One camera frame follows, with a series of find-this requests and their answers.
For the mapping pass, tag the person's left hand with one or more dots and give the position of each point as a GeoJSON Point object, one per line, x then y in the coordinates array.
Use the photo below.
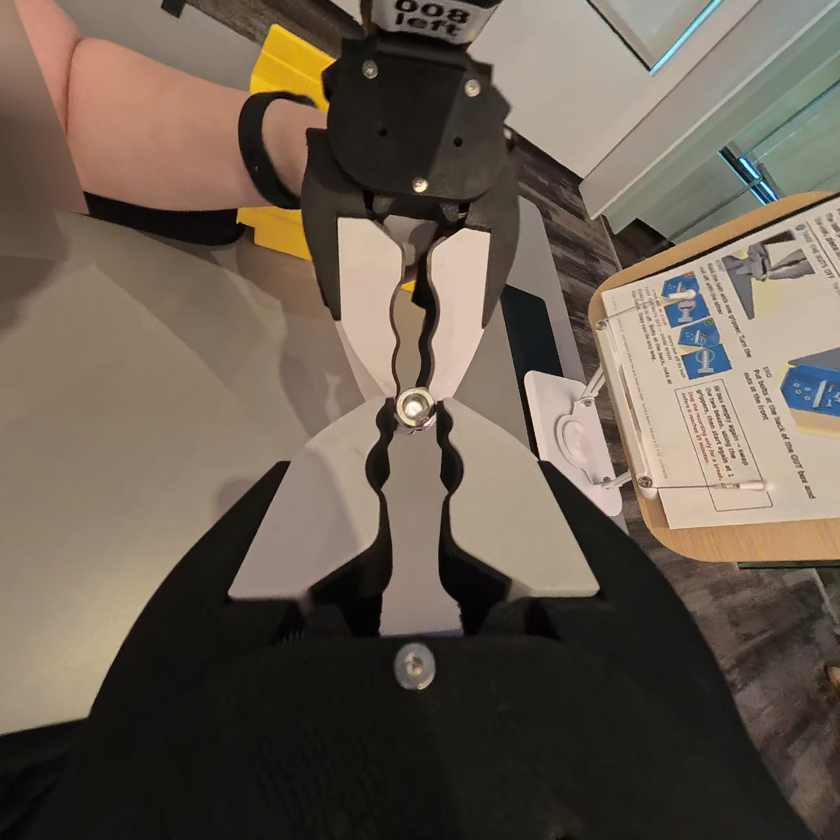
{"type": "Point", "coordinates": [289, 154]}

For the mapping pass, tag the white stand base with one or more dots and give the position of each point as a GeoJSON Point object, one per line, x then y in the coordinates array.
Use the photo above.
{"type": "Point", "coordinates": [551, 407]}

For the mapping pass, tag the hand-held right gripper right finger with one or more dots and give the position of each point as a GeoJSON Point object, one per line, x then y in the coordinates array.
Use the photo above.
{"type": "Point", "coordinates": [505, 512]}

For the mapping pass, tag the steel hex nut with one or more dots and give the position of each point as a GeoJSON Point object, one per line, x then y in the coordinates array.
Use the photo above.
{"type": "Point", "coordinates": [423, 426]}

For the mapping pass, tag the black quilted wrist rest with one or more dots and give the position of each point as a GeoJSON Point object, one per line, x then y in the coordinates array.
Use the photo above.
{"type": "Point", "coordinates": [164, 223]}

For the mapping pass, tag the person's left forearm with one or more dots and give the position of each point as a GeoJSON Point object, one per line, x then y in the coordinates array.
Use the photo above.
{"type": "Point", "coordinates": [157, 118]}

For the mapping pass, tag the yellow plastic bin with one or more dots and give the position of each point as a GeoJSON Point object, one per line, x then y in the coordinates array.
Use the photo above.
{"type": "Point", "coordinates": [289, 65]}

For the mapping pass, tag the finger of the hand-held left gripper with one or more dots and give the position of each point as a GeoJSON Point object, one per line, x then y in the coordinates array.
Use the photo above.
{"type": "Point", "coordinates": [364, 295]}
{"type": "Point", "coordinates": [459, 308]}

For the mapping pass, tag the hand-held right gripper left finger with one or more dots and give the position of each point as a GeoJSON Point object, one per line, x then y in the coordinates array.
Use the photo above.
{"type": "Point", "coordinates": [315, 512]}

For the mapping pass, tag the steel hex bolt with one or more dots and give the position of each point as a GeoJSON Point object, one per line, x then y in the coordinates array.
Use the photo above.
{"type": "Point", "coordinates": [413, 408]}

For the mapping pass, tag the instruction sheet on stand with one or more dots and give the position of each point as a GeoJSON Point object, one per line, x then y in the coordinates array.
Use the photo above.
{"type": "Point", "coordinates": [722, 544]}

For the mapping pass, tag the black wristband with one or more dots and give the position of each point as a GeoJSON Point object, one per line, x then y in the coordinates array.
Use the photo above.
{"type": "Point", "coordinates": [253, 164]}

